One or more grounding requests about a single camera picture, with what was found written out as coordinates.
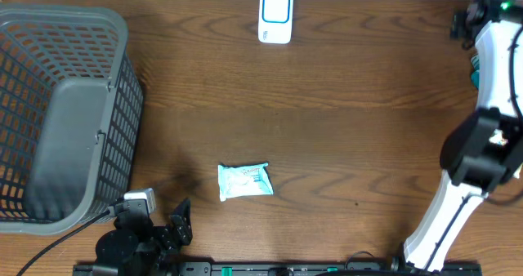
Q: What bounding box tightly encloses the blue mouthwash bottle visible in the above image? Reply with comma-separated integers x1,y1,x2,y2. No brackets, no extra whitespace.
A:
471,54,480,89

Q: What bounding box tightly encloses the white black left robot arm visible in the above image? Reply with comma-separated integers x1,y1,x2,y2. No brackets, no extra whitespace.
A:
89,198,193,276

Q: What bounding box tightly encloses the grey plastic basket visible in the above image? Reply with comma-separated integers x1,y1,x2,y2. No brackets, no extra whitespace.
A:
1,3,144,235

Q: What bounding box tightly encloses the yellow snack bag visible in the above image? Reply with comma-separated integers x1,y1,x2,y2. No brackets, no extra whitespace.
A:
489,130,508,146

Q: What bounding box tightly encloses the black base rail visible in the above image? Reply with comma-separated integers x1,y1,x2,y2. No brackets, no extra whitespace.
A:
73,260,483,276

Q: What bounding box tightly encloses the white barcode scanner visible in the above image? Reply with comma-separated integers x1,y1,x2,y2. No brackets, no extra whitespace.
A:
257,0,294,44

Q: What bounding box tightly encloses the black right camera cable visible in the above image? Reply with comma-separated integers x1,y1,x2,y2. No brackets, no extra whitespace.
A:
432,34,523,274

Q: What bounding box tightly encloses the black left camera cable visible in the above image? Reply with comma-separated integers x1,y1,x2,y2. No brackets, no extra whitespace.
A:
15,204,123,276

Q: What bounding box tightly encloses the black camera cable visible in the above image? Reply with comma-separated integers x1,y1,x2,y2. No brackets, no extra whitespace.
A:
432,34,523,274
15,204,123,276

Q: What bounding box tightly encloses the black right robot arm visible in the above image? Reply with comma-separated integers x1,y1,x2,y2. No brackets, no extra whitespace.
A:
379,0,522,275

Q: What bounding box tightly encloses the white tissue pack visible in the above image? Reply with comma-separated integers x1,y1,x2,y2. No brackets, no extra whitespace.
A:
217,162,274,202

